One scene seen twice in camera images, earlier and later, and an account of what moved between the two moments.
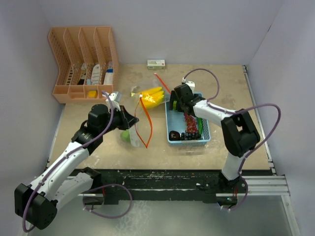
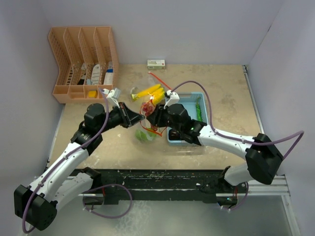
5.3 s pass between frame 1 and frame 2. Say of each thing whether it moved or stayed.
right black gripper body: moved
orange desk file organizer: stayed
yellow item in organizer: stayed
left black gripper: stayed
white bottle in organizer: stayed
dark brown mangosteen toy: stayed
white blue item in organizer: stayed
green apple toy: moved
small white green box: stayed
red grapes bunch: moved
